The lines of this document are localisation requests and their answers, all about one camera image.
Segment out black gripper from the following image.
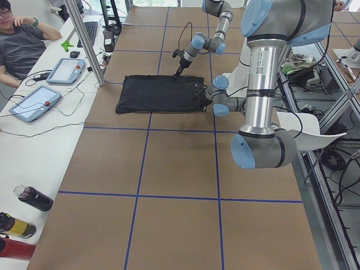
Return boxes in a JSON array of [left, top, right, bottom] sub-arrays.
[[198, 86, 211, 104], [173, 56, 193, 79]]

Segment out black graphic t-shirt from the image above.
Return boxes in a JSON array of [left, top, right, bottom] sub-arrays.
[[115, 75, 209, 114]]

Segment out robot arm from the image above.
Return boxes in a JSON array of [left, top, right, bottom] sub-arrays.
[[205, 1, 335, 169], [172, 0, 233, 79]]

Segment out black keyboard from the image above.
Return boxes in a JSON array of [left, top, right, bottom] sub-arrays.
[[83, 21, 98, 46]]

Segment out black computer mouse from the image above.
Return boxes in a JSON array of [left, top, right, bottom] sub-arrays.
[[70, 51, 80, 59]]

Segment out white plastic chair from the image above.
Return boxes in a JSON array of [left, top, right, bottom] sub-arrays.
[[277, 111, 347, 151]]

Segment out far blue teach pendant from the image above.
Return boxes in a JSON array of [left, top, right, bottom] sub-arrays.
[[46, 58, 86, 85]]

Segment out blue teach pendant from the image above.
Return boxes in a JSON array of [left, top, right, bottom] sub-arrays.
[[8, 85, 62, 123], [46, 58, 86, 85]]

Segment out green plastic object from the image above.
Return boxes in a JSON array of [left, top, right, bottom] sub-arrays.
[[61, 40, 74, 52]]

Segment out near blue teach pendant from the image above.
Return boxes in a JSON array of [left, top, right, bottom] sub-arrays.
[[8, 85, 62, 123]]

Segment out seated person grey shirt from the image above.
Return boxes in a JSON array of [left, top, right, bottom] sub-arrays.
[[1, 1, 62, 88]]

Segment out black water bottle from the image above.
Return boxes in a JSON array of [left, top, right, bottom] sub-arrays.
[[13, 184, 53, 212]]

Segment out yellow black bottle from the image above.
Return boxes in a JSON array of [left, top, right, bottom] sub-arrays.
[[1, 212, 37, 239]]

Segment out red bottle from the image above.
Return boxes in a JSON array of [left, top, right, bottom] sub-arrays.
[[1, 237, 37, 261]]

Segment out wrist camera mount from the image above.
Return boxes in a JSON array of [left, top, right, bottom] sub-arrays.
[[192, 83, 204, 99], [172, 48, 186, 59]]

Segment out white pedestal column base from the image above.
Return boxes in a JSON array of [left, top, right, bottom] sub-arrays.
[[223, 38, 251, 98]]

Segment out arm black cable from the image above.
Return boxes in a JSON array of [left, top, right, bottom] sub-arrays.
[[177, 21, 194, 53]]

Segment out aluminium frame post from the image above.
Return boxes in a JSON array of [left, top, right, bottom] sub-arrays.
[[64, 0, 105, 86]]

